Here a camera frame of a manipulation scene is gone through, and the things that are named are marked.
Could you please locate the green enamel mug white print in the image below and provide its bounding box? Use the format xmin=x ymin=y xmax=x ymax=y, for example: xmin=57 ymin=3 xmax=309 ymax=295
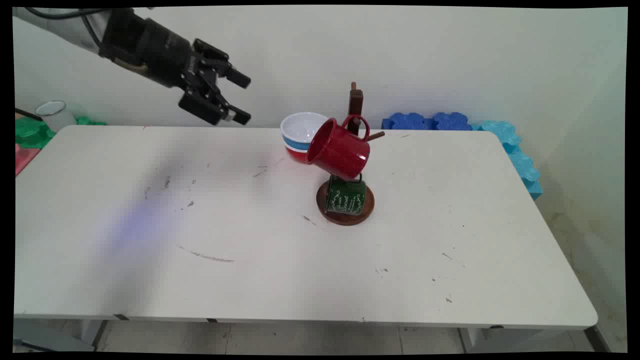
xmin=326 ymin=172 xmax=367 ymax=216

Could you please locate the grey table leg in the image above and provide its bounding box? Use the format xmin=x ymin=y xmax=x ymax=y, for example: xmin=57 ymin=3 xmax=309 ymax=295
xmin=457 ymin=327 xmax=503 ymax=353
xmin=77 ymin=320 xmax=109 ymax=352

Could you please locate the white bowl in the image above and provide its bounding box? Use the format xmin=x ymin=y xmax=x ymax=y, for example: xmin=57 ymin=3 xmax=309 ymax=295
xmin=280 ymin=112 xmax=331 ymax=144

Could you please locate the red bowl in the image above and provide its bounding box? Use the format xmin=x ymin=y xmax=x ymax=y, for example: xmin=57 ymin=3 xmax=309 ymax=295
xmin=285 ymin=147 xmax=314 ymax=165

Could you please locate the red foam mat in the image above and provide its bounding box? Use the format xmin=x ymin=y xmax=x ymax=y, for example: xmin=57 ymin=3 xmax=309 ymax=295
xmin=15 ymin=144 xmax=42 ymax=176

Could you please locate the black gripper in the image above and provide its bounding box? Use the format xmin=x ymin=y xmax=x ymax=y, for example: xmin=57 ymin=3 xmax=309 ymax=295
xmin=99 ymin=9 xmax=252 ymax=126

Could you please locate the green foam mat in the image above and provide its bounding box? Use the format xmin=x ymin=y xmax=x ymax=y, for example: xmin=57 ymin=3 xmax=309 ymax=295
xmin=15 ymin=116 xmax=107 ymax=150

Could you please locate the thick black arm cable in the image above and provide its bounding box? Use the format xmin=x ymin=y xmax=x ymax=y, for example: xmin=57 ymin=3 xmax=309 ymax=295
xmin=22 ymin=7 xmax=108 ymax=22

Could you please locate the dark wooden mug tree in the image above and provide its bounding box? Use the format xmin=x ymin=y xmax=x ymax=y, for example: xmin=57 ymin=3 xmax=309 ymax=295
xmin=316 ymin=81 xmax=386 ymax=227

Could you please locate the tan short gripper cable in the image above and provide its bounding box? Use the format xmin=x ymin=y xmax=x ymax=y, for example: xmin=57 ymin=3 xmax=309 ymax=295
xmin=114 ymin=56 xmax=149 ymax=72

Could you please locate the white enamel mug dark rim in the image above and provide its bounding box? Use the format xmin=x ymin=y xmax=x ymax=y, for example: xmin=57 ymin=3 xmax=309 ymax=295
xmin=35 ymin=100 xmax=77 ymax=133

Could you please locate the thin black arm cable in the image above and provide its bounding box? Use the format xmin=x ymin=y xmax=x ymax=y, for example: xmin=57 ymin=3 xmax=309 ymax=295
xmin=81 ymin=14 xmax=103 ymax=48

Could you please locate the dark blue foam mat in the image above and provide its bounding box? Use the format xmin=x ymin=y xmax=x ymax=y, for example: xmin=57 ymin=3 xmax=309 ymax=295
xmin=382 ymin=112 xmax=432 ymax=131
xmin=431 ymin=112 xmax=474 ymax=132

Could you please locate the red enamel mug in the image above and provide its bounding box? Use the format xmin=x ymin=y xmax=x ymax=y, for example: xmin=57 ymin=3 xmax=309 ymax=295
xmin=306 ymin=114 xmax=372 ymax=182

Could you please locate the blue bowl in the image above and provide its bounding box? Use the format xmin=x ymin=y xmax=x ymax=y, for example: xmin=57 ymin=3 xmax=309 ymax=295
xmin=282 ymin=133 xmax=314 ymax=152

